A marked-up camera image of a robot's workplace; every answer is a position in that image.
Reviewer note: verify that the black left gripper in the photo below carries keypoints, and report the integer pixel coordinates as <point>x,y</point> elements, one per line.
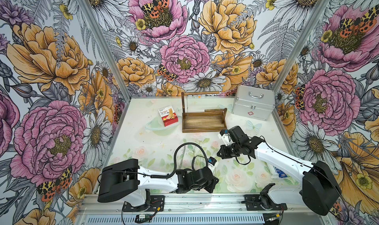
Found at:
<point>211,183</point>

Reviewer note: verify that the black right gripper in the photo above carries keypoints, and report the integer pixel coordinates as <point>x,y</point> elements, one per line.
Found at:
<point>225,155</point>

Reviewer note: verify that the wooden jewelry display stand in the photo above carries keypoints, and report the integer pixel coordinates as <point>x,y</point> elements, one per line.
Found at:
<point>211,120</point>

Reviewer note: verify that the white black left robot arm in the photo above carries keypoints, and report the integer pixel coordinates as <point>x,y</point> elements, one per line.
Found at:
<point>132,183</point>

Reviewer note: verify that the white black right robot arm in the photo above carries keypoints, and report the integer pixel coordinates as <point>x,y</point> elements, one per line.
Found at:
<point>318,190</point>

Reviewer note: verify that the silver metal first-aid case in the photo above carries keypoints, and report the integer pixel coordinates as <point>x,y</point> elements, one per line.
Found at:
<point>253,102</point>

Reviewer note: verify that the white blue tube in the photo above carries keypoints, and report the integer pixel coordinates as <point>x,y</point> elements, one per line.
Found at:
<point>280,173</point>

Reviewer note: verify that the red white small box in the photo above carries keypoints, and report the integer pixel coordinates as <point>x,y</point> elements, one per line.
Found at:
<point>168,116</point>

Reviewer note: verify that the small green circuit board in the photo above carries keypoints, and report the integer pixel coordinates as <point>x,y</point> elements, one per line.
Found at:
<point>140,218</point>

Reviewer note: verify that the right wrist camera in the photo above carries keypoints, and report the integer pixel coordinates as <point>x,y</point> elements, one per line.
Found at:
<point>225,137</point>

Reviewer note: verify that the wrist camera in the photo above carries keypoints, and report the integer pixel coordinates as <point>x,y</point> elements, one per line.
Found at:
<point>225,137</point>
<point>212,162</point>

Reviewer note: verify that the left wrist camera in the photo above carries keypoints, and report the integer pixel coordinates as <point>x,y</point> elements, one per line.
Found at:
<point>212,162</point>

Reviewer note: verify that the aluminium front rail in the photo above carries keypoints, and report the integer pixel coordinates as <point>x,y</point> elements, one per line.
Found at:
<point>199,209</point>

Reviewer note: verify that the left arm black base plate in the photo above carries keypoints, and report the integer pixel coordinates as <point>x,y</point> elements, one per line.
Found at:
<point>154,203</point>

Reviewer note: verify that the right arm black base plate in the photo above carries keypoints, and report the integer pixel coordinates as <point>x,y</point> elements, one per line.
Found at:
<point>257,202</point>

